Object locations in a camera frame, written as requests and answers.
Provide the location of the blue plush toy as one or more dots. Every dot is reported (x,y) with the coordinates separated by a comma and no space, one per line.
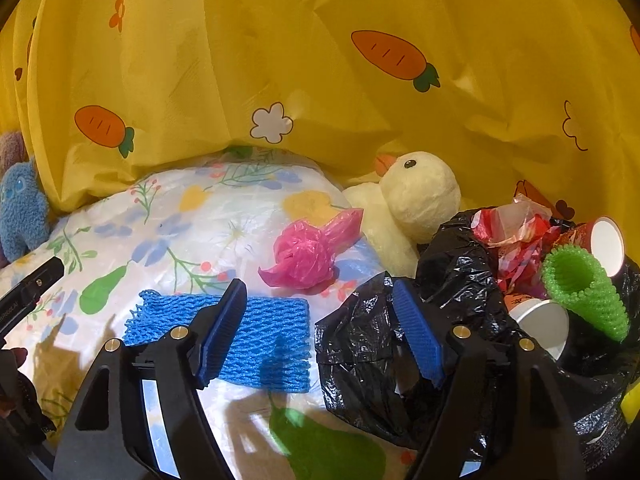
(20,205)

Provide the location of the pink plastic bag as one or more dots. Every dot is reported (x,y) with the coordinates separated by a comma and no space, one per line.
(305,255)

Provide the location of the red paper cup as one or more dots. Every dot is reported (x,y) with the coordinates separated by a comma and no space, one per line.
(607,245)

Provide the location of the yellow duck plush toy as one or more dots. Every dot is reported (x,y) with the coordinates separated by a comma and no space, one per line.
(420,195)

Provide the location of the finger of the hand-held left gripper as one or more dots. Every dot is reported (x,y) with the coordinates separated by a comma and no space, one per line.
(35,282)

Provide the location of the green foam net sleeve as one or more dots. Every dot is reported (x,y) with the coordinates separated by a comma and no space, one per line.
(595,300)

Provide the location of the red printed plastic package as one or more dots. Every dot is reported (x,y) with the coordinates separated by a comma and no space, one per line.
(515,240)

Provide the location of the large black plastic bag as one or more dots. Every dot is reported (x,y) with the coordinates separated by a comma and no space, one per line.
(450,265)

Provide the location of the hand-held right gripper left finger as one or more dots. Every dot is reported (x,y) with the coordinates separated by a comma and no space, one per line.
(222,330)

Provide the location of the brown plush toy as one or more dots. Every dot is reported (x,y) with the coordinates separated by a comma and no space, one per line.
(10,145)

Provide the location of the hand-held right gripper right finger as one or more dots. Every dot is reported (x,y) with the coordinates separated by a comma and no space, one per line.
(417,330)

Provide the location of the white and orange paper cup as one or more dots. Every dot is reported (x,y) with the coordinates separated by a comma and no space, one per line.
(540,320)

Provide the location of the yellow carrot print curtain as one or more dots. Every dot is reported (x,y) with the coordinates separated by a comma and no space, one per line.
(300,35)

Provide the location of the blue foam net sleeve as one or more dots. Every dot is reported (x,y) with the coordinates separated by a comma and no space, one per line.
(270,330)

